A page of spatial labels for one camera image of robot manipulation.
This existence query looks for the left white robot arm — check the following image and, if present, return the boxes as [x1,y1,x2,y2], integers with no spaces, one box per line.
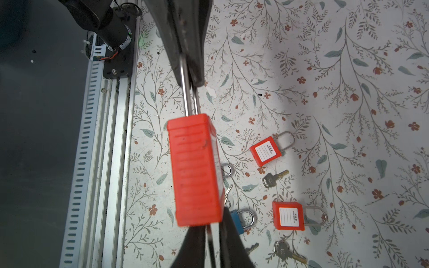
[62,1,212,87]

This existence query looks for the black padlock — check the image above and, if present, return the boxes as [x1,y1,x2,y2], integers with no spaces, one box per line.
[221,163,235,179]

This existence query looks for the blue padlock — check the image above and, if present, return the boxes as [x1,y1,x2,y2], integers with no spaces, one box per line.
[230,209,257,235]

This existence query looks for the red padlock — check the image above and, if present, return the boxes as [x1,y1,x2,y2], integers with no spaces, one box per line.
[249,131,296,168]
[271,201,328,231]
[167,55,225,227]

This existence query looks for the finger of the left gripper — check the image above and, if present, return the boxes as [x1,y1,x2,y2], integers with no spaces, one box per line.
[174,0,213,87]
[144,0,188,86]

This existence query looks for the small brass key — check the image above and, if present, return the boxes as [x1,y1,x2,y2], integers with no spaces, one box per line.
[262,170,289,188]

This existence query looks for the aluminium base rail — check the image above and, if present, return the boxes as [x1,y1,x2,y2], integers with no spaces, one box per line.
[58,31,141,268]

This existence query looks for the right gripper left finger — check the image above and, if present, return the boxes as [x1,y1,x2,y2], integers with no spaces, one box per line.
[171,226,206,268]

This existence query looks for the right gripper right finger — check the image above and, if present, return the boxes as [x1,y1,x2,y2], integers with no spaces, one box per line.
[219,207,254,268]

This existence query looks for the blue padlock key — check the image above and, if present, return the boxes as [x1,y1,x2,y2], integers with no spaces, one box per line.
[245,243,259,255]

